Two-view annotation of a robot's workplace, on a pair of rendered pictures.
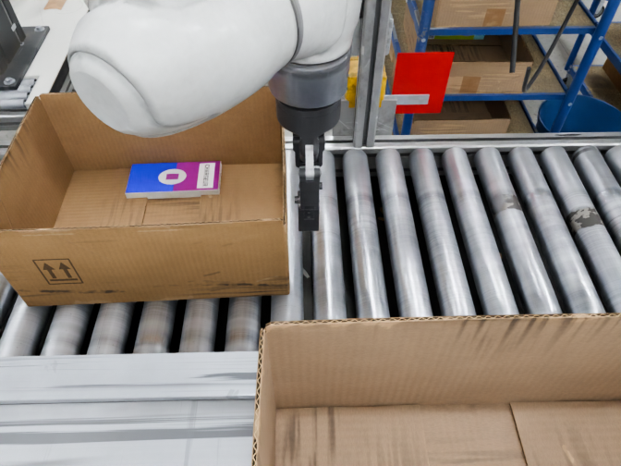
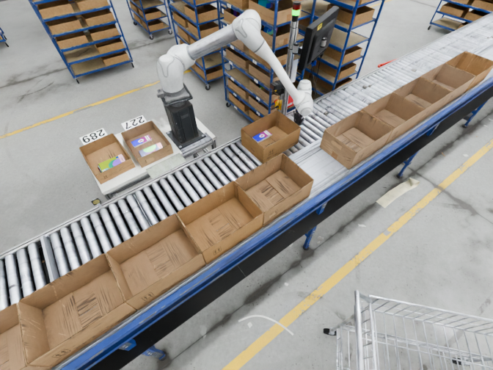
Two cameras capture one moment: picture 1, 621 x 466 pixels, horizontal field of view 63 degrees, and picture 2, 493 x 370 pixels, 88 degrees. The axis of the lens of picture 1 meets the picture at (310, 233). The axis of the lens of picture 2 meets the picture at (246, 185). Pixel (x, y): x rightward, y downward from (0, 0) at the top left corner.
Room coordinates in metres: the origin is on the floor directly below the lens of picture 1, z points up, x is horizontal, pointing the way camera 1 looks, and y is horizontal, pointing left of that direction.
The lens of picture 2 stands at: (-0.68, 1.29, 2.26)
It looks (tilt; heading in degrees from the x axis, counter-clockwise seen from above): 52 degrees down; 327
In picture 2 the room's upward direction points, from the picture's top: 1 degrees counter-clockwise
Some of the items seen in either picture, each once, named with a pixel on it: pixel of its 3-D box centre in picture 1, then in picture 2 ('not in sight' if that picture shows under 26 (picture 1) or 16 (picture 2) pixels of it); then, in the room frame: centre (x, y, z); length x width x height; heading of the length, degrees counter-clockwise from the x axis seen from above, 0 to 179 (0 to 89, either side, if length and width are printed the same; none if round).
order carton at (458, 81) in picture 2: not in sight; (442, 84); (0.09, -1.35, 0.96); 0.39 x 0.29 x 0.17; 91
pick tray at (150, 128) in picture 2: not in sight; (147, 142); (1.12, 1.10, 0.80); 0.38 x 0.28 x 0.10; 2
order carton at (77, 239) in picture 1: (159, 190); (270, 136); (0.56, 0.23, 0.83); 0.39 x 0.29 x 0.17; 93
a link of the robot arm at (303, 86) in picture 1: (308, 67); not in sight; (0.49, 0.00, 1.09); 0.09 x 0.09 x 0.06
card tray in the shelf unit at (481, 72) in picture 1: (461, 40); (269, 87); (1.44, -0.46, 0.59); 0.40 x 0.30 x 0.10; 179
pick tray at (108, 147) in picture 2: not in sight; (107, 157); (1.14, 1.42, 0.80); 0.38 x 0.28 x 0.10; 4
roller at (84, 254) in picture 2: not in sight; (84, 252); (0.47, 1.79, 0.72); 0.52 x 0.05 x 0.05; 1
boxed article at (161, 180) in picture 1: (175, 179); (262, 136); (0.66, 0.24, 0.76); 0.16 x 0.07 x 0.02; 93
